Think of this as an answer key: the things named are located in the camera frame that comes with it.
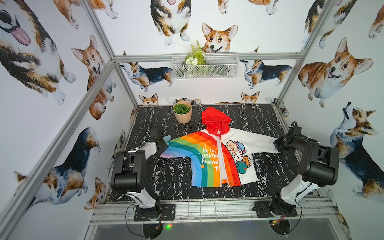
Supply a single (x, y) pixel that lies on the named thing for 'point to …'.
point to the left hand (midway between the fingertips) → (164, 144)
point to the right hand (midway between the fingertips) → (276, 143)
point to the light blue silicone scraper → (166, 139)
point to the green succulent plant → (181, 109)
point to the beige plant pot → (183, 118)
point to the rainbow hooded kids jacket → (222, 156)
